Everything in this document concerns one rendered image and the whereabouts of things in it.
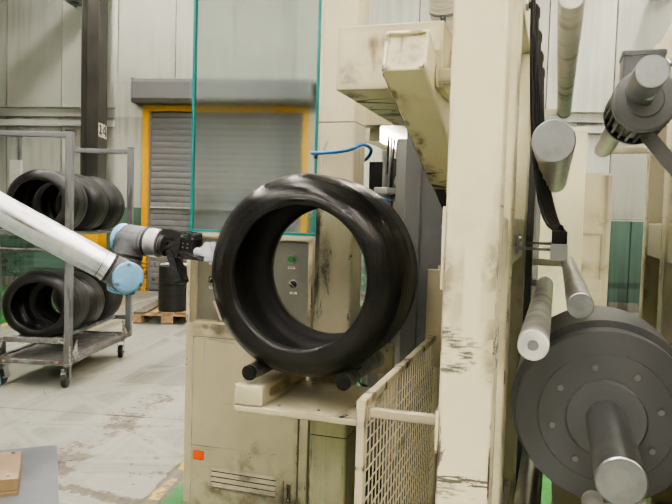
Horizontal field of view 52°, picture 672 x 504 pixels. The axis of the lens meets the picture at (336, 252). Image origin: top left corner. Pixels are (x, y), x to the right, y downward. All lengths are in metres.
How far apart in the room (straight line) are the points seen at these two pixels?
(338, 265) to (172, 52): 10.07
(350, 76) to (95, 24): 10.76
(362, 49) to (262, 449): 1.76
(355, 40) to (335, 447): 1.33
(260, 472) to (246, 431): 0.17
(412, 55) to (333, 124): 0.82
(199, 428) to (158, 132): 9.33
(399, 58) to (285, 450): 1.78
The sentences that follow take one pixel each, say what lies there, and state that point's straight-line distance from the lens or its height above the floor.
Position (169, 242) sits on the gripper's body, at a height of 1.25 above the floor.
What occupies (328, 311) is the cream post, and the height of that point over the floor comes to 1.04.
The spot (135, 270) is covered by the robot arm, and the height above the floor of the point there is 1.18.
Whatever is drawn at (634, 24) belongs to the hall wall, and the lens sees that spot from 11.86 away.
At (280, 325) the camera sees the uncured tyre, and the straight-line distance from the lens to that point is 2.21.
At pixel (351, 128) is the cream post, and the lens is 2.23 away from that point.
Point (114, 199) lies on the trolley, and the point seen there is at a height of 1.44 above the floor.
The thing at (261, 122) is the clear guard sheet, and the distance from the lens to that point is 2.77.
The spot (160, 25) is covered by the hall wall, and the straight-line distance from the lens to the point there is 12.29.
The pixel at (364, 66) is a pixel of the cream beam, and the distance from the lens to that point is 1.60.
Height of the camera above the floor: 1.35
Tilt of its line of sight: 3 degrees down
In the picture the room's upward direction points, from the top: 2 degrees clockwise
